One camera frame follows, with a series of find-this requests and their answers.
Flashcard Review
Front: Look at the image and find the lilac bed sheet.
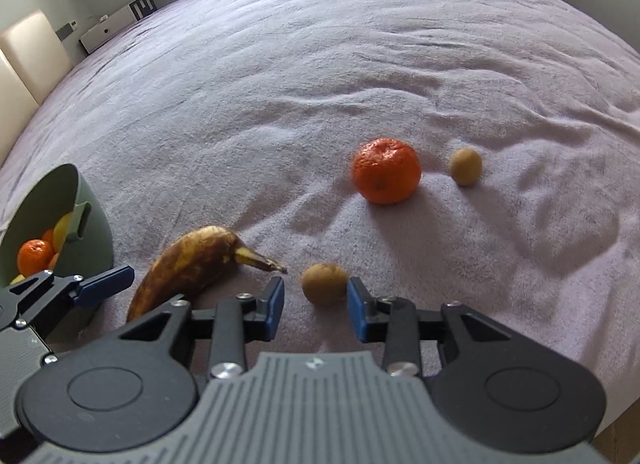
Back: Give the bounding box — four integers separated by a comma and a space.
0, 0, 640, 445

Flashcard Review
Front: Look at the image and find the overripe brown banana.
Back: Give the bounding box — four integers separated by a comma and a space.
126, 225, 288, 322

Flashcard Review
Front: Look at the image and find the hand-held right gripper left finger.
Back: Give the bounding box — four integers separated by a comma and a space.
117, 276, 286, 380

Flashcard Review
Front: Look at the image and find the cream padded headboard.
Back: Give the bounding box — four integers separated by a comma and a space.
0, 8, 73, 165

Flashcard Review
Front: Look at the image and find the white nightstand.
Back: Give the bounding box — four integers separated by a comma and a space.
79, 0, 159, 54

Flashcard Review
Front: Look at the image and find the green plastic colander bowl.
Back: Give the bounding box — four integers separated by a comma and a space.
0, 163, 115, 345

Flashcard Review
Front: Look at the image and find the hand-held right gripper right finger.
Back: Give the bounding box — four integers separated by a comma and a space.
346, 276, 523, 379

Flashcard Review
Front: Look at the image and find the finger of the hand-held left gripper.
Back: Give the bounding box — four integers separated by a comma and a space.
0, 266, 135, 332

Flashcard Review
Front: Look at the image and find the large orange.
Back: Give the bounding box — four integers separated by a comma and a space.
351, 138, 422, 205

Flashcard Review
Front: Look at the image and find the brown kiwi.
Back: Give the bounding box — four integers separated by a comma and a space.
449, 146, 484, 187
301, 264, 349, 305

